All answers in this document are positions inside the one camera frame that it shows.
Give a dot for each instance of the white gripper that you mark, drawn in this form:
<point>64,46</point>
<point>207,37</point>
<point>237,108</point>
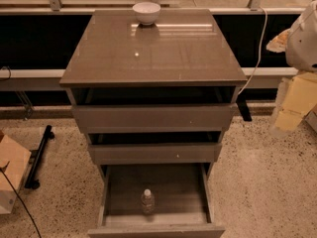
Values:
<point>303,47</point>

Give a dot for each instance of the clear plastic water bottle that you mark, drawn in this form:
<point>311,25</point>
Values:
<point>148,202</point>

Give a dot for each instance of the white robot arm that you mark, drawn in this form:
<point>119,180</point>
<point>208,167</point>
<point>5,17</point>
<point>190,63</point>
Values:
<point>301,49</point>

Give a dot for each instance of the grey drawer cabinet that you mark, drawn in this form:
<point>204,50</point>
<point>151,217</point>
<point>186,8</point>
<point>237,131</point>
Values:
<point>181,48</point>

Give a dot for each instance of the grey bottom drawer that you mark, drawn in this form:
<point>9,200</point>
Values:
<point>182,203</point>

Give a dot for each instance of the grey drawer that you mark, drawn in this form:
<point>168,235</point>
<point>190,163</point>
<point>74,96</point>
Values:
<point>152,109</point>
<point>182,203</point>
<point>154,148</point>

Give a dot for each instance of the grey middle drawer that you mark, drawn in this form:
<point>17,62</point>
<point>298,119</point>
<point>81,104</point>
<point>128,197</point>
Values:
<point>154,148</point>

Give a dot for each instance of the grey top drawer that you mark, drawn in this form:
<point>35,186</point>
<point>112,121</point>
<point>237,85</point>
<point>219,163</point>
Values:
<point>152,109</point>

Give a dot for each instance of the cardboard box right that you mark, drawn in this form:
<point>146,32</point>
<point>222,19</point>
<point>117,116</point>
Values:
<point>311,118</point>

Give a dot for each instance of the cardboard box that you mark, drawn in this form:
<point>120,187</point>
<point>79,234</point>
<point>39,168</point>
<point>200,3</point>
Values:
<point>311,118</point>
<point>14,159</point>

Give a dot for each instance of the white ceramic bowl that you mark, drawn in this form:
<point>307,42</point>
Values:
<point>146,12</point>

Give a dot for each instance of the cardboard box left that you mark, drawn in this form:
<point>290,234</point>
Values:
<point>14,159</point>

